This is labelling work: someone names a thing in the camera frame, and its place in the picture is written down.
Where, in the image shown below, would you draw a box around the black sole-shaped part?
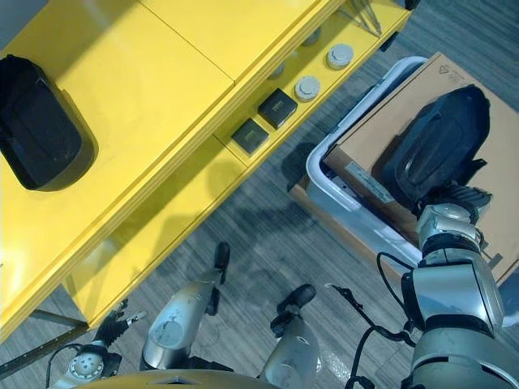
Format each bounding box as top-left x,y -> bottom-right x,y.
371,85 -> 492,212
0,53 -> 100,193

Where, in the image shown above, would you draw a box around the left silver robot leg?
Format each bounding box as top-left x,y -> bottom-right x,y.
139,242 -> 231,371

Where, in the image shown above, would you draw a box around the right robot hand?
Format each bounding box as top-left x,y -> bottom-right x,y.
418,182 -> 494,222

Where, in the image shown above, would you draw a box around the black square box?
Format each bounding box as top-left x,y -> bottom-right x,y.
257,89 -> 299,130
231,118 -> 270,156

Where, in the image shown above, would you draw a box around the yellow metal shelf unit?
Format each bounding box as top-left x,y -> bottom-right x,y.
0,0 -> 414,342

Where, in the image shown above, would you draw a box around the brown cardboard box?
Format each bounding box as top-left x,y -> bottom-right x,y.
323,52 -> 519,287

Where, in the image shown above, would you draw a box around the thin metal rods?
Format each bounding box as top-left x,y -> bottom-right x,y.
339,0 -> 382,38

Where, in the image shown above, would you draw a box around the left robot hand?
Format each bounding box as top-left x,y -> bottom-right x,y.
93,299 -> 148,348

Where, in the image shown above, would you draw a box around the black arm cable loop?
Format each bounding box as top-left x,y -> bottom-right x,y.
375,251 -> 421,325

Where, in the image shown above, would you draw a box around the black cable with hook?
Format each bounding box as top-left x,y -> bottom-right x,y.
323,282 -> 418,389

